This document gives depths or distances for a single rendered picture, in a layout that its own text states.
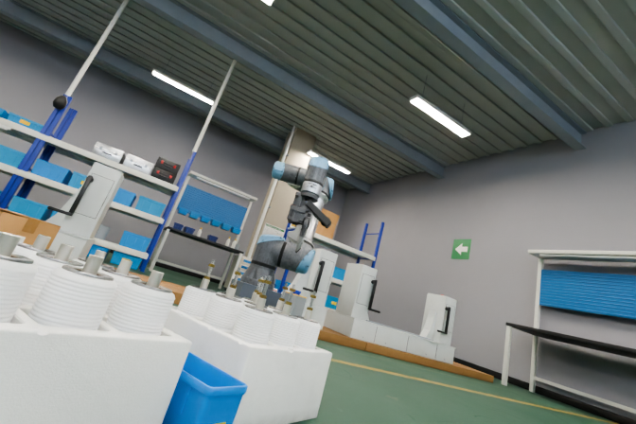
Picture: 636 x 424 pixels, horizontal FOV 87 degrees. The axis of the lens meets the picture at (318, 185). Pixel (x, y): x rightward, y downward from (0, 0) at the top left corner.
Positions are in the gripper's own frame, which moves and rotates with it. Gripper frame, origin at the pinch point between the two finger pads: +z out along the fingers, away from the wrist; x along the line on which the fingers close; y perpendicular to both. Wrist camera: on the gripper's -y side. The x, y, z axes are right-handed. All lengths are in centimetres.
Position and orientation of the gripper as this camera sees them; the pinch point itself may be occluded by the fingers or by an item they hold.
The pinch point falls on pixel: (299, 249)
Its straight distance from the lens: 120.6
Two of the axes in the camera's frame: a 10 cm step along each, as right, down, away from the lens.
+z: -2.8, 9.1, -3.1
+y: -9.6, -2.7, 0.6
